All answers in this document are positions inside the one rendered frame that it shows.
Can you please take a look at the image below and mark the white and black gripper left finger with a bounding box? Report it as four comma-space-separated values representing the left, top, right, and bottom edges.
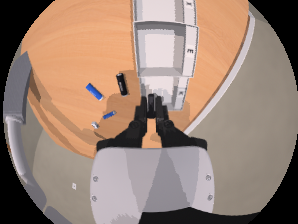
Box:
96, 96, 148, 151

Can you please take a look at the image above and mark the white rack of bins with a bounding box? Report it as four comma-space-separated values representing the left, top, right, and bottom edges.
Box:
133, 0, 199, 111

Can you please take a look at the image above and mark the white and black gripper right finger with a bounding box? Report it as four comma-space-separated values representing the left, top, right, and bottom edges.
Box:
155, 96, 207, 151

